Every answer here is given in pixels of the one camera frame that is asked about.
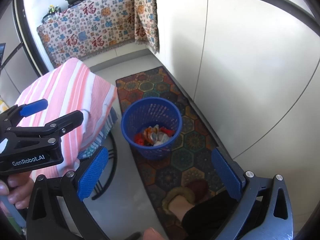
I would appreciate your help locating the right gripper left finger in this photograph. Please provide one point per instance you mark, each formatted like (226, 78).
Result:
(44, 217)

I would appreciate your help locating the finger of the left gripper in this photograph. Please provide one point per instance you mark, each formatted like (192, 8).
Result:
(33, 108)
(63, 124)

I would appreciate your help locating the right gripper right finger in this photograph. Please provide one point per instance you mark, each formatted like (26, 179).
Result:
(263, 209)

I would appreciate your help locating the red plastic bag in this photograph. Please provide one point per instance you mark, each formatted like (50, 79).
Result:
(139, 139)

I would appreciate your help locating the crushed orange blue can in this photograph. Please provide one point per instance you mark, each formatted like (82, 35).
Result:
(151, 134)

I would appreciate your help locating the crushed red white paper cup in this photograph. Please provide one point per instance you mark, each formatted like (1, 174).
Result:
(162, 138)

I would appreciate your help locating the red snack wrapper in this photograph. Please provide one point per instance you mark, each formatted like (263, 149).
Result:
(168, 132)

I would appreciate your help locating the blue plastic trash basket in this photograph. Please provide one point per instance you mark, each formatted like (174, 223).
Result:
(151, 126)

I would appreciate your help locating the white kitchen cabinets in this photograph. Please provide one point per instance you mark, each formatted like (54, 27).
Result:
(252, 69)

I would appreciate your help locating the person left hand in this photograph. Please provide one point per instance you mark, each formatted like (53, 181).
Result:
(18, 189)

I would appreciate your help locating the pink striped tablecloth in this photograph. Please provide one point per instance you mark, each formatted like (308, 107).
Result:
(68, 88)

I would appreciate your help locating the grey refrigerator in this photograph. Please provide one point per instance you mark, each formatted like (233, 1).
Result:
(21, 63)

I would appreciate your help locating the hexagon patterned floor rug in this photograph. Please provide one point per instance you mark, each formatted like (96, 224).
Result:
(190, 157)

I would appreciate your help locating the fuzzy slipper foot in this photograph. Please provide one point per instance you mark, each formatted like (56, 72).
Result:
(180, 200)

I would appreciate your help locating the patterned fu character cloth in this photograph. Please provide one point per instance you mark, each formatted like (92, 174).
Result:
(88, 29)

